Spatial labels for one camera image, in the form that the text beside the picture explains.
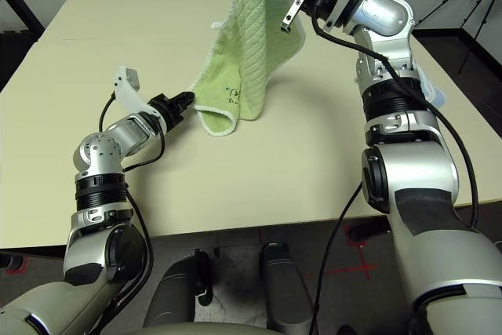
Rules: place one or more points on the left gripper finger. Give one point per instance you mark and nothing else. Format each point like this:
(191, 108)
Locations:
(187, 96)
(189, 103)

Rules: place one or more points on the black foam floor mat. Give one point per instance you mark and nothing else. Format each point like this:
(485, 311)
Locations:
(15, 52)

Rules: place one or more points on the grey robot torso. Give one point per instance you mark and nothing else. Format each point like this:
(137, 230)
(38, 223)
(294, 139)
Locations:
(204, 329)

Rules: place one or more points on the folded light blue towel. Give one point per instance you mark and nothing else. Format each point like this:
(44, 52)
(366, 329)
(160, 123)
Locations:
(435, 93)

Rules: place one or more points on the green towel with white trim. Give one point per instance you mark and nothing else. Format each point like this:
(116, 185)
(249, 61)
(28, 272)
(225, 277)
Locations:
(251, 56)

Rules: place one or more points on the dark left robot leg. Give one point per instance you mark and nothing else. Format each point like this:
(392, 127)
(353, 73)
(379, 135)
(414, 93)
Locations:
(168, 296)

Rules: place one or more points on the dark robot leg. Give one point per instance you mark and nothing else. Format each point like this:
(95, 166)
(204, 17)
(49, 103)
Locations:
(168, 296)
(286, 292)

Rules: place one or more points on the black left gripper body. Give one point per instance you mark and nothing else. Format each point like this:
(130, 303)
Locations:
(168, 109)

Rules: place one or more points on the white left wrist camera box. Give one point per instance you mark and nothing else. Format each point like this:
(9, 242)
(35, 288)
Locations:
(125, 92)

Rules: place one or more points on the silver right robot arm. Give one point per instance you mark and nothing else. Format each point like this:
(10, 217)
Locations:
(412, 162)

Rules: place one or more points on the beige side table black frame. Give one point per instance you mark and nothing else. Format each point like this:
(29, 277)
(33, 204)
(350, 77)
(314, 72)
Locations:
(19, 5)

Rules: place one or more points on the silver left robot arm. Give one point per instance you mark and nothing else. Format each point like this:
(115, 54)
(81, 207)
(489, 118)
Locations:
(102, 150)

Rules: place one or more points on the black low platform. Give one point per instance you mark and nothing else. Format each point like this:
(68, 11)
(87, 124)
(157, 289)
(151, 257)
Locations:
(443, 42)

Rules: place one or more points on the dark right robot leg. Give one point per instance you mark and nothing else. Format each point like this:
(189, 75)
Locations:
(286, 292)

